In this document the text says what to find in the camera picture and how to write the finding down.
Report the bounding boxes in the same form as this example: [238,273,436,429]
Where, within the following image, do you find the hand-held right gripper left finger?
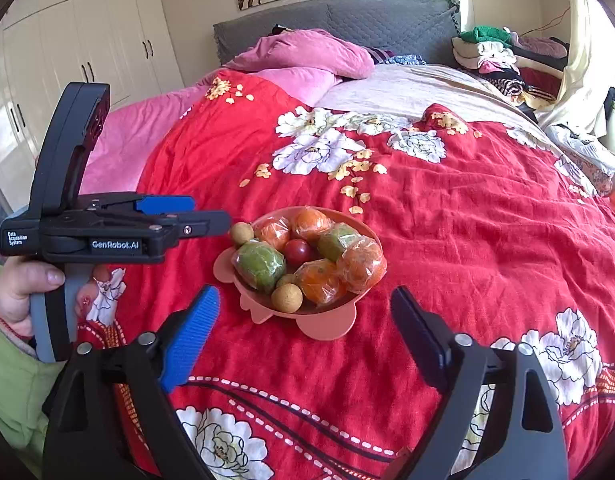
[41,285,221,480]

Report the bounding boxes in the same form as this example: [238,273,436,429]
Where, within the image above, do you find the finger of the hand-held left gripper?
[100,211,232,251]
[87,194,196,214]

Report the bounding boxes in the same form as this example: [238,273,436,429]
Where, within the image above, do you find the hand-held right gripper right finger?
[382,286,571,480]

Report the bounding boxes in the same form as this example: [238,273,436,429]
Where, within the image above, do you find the round tan longan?
[271,283,304,312]
[230,222,254,247]

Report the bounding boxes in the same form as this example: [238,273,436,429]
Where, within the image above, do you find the large plastic-wrapped green citrus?
[232,240,288,295]

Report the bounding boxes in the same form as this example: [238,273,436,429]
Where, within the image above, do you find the pink plastic bowl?
[213,206,384,342]

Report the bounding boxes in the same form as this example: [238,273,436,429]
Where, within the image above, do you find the red tomato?
[284,239,314,265]

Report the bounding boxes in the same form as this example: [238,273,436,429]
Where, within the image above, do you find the small plastic-wrapped orange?
[290,207,334,242]

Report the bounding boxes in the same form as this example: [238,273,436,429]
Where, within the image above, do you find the person's left forearm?
[0,264,70,478]

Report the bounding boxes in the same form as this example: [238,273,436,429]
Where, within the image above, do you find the person's left hand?
[0,257,111,340]

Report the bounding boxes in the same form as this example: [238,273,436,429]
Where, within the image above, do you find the red floral blanket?
[77,70,615,480]

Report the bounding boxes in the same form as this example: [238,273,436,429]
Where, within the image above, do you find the white wardrobe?
[0,0,185,211]

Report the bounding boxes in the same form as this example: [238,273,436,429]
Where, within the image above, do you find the pink pillow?
[224,29,375,80]

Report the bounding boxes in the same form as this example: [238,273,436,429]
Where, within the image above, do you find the pink blanket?
[320,62,553,133]

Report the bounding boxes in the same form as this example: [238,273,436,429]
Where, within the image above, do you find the white patterned cloth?
[545,122,615,176]

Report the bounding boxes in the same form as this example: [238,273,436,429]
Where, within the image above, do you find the grey quilted headboard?
[213,0,462,67]

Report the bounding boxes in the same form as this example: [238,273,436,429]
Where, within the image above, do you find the pile of folded clothes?
[451,25,571,108]

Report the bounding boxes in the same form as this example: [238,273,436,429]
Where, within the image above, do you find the cream curtain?
[535,0,613,133]

